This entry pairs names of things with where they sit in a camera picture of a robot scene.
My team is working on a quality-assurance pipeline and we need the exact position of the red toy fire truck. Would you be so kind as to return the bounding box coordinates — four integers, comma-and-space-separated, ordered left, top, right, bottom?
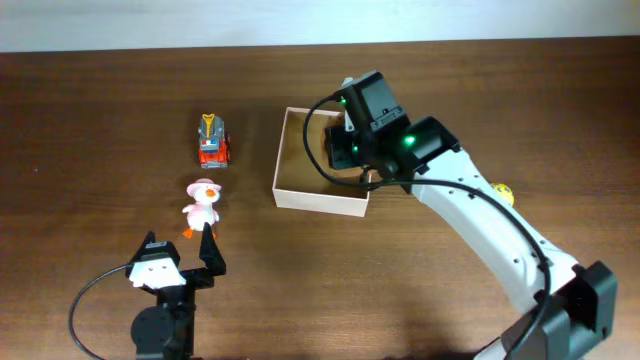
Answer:
198, 113, 231, 169

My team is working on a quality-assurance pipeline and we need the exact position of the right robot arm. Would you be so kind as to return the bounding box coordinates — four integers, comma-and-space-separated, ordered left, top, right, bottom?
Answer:
327, 71, 618, 359

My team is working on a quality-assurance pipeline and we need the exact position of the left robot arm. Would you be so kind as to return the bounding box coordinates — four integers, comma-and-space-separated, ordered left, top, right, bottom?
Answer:
126, 225, 226, 360

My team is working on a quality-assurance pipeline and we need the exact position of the open white cardboard box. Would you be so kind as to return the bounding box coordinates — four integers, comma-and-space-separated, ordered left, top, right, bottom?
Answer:
272, 107, 370, 217

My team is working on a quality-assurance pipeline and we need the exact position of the yellow ball with blue letters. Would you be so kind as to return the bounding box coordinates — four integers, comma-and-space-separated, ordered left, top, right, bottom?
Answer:
491, 183, 515, 206

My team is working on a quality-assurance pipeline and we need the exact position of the right black cable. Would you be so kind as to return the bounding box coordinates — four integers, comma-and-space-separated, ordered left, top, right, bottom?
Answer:
301, 92, 553, 360

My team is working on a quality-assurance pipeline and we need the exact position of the black cable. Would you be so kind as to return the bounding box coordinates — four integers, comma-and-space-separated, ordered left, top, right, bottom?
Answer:
68, 263, 132, 360
301, 92, 553, 360

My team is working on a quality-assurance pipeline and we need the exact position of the left black cable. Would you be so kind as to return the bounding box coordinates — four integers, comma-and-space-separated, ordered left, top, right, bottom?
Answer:
68, 263, 132, 360

